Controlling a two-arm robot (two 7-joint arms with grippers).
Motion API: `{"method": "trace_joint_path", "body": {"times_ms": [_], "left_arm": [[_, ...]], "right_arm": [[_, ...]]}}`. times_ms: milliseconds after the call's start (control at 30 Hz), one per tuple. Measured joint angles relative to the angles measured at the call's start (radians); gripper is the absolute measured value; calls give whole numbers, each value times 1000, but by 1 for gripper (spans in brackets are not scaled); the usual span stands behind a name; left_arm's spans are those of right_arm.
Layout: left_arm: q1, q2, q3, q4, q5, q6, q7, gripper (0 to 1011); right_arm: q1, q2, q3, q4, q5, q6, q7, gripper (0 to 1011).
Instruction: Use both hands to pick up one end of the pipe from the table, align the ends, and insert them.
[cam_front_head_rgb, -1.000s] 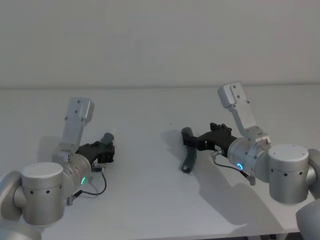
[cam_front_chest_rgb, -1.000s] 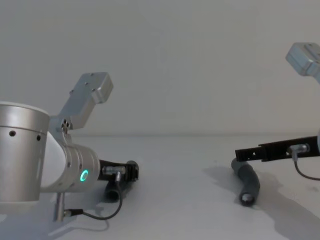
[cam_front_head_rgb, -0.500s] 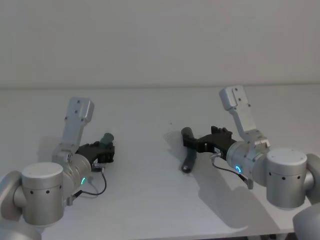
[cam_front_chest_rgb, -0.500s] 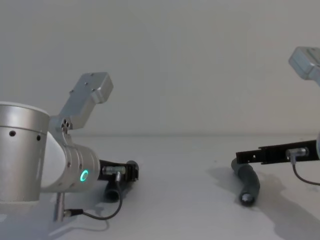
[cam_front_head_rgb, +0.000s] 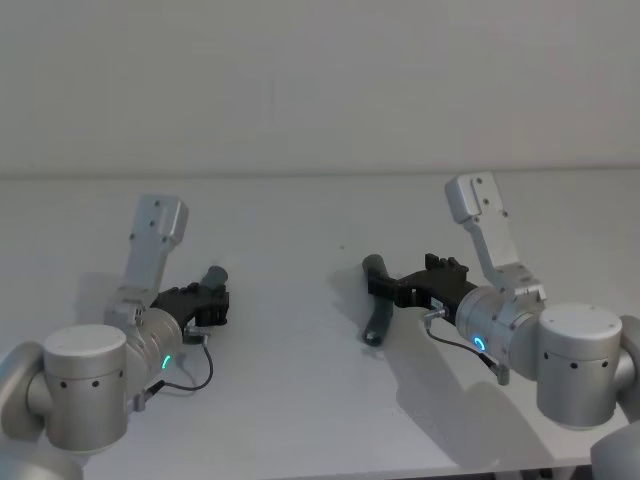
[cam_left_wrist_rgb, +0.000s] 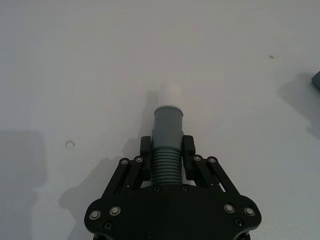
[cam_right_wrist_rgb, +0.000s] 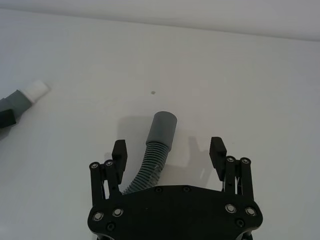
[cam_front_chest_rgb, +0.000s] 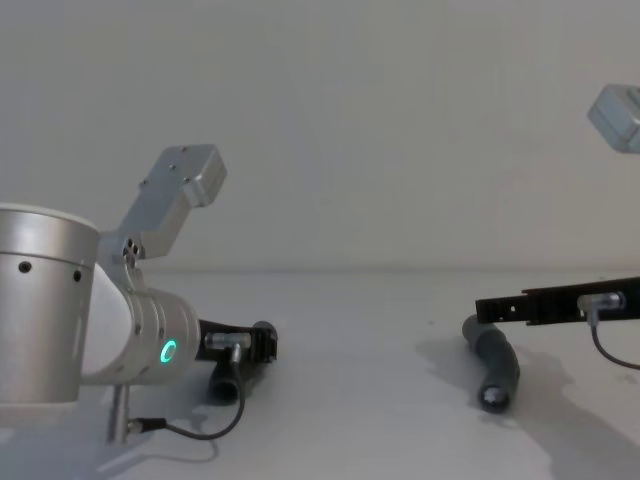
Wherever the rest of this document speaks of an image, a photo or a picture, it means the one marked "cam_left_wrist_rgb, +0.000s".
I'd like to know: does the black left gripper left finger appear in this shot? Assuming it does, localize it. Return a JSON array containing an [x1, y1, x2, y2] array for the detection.
[[100, 135, 154, 199]]

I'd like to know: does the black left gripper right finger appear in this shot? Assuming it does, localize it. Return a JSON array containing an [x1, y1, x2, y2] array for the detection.
[[181, 134, 241, 198]]

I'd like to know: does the cream vacuum bottle steel neck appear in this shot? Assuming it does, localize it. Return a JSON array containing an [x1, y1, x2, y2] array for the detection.
[[150, 80, 186, 187]]

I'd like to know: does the dark rounded object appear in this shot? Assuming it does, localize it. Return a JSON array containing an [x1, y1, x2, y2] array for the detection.
[[310, 70, 320, 91]]

